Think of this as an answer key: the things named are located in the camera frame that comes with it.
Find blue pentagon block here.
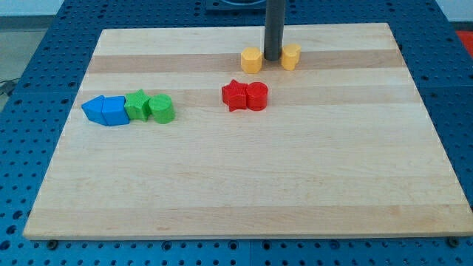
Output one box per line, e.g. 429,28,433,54
101,96,129,126

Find blue triangle block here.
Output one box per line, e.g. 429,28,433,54
81,95,107,126

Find light wooden board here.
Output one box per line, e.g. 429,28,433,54
24,23,472,240

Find yellow heart block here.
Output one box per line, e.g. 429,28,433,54
281,44,302,71

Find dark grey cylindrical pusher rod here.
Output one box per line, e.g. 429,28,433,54
264,0,286,61

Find green star block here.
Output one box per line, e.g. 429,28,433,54
124,89,151,122

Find yellow hexagon block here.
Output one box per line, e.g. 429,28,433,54
240,47,263,74

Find green cylinder block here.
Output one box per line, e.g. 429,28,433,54
149,94,175,124

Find red cylinder block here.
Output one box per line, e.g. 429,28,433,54
245,82,268,111

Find red star block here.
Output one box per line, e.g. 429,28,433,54
222,80,248,112

